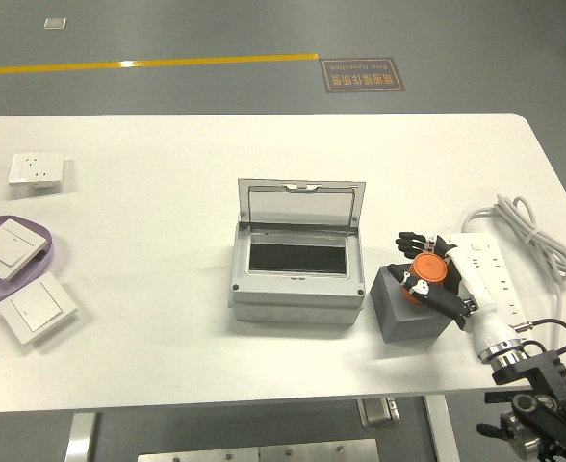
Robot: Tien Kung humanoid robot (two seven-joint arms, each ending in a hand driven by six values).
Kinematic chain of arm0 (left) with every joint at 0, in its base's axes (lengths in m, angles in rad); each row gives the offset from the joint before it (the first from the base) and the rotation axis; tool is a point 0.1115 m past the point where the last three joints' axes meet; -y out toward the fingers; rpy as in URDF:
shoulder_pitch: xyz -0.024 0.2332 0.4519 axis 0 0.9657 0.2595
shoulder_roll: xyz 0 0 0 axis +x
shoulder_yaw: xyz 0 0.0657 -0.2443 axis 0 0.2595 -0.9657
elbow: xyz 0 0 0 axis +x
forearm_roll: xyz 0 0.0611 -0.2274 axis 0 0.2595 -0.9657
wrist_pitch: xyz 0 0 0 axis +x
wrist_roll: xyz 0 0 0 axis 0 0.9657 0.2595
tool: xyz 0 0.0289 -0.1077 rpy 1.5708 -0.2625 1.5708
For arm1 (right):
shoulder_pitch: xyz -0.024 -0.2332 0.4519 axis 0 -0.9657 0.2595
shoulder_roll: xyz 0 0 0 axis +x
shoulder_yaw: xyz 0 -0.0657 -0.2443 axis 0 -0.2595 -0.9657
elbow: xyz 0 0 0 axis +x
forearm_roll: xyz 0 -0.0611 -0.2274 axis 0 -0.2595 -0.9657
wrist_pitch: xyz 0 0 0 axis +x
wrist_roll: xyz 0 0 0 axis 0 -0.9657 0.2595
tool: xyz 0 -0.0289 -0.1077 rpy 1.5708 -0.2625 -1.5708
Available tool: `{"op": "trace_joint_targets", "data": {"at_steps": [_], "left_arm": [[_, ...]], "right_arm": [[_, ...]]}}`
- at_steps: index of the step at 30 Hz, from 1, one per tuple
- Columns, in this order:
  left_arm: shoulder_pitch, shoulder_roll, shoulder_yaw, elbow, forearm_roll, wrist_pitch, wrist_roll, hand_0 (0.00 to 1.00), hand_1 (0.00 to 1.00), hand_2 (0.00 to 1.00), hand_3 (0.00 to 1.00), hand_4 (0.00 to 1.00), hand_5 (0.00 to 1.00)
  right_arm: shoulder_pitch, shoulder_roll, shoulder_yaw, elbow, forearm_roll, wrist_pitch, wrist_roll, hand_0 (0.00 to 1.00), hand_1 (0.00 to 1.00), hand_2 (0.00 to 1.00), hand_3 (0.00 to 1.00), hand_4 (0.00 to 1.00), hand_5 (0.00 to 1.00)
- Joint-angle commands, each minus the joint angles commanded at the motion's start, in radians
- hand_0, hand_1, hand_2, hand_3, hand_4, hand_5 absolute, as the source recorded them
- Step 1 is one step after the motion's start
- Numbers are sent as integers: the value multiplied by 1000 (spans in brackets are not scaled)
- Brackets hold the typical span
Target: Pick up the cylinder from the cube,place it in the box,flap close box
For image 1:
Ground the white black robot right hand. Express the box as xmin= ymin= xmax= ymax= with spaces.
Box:
xmin=388 ymin=230 xmax=525 ymax=356

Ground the orange cylinder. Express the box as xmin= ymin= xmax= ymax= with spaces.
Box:
xmin=400 ymin=253 xmax=450 ymax=305

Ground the grey electrical box clear lid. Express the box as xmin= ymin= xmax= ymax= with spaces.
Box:
xmin=228 ymin=178 xmax=367 ymax=329

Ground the grey cube with round hole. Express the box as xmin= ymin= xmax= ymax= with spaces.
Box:
xmin=369 ymin=263 xmax=457 ymax=345

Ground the white power strip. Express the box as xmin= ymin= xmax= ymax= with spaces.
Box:
xmin=449 ymin=233 xmax=527 ymax=324

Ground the white table leg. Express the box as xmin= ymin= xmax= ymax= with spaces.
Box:
xmin=422 ymin=395 xmax=461 ymax=462

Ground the grey power strip cord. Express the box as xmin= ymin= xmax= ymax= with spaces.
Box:
xmin=461 ymin=194 xmax=566 ymax=334

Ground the grey table bracket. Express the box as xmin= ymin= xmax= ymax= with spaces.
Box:
xmin=357 ymin=397 xmax=400 ymax=429

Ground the metal base plate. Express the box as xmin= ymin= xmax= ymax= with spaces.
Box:
xmin=137 ymin=438 xmax=381 ymax=462

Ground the white wall switch panel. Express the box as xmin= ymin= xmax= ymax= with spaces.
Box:
xmin=0 ymin=272 xmax=80 ymax=346
xmin=0 ymin=217 xmax=48 ymax=283

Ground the white wall socket panel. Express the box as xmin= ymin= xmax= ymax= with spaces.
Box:
xmin=7 ymin=151 xmax=66 ymax=187

